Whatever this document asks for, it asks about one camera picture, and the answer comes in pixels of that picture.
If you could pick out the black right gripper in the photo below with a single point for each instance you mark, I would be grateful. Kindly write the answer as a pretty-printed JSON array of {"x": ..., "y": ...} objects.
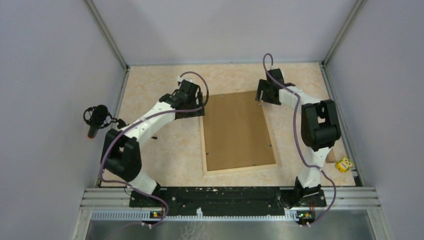
[{"x": 263, "y": 86}]

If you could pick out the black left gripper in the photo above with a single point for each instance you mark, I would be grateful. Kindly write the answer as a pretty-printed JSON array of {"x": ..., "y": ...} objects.
[{"x": 200, "y": 112}]

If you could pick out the brown cardboard backing board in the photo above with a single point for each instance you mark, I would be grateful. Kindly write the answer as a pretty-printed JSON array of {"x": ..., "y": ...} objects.
[{"x": 236, "y": 129}]

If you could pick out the light wooden picture frame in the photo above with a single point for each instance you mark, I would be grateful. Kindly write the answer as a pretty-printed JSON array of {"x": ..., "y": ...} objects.
[{"x": 238, "y": 171}]

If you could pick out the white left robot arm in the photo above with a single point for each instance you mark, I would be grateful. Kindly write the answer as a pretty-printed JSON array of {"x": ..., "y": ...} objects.
[{"x": 121, "y": 154}]

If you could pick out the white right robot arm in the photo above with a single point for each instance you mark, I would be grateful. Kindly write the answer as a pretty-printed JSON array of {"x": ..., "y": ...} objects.
[{"x": 319, "y": 127}]

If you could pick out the black microphone on stand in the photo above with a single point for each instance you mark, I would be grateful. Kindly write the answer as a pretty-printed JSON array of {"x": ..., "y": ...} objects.
[{"x": 98, "y": 117}]

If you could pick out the small wooden block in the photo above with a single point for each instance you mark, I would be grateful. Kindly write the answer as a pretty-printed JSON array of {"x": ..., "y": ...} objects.
[{"x": 331, "y": 157}]

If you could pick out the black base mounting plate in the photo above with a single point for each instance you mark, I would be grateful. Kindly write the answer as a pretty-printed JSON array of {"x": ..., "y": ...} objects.
[{"x": 233, "y": 201}]

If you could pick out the small yellow object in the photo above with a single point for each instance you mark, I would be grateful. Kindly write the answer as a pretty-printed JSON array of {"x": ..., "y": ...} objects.
[{"x": 344, "y": 165}]

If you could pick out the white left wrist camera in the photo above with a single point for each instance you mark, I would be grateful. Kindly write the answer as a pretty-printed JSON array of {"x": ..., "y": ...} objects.
[{"x": 180, "y": 79}]

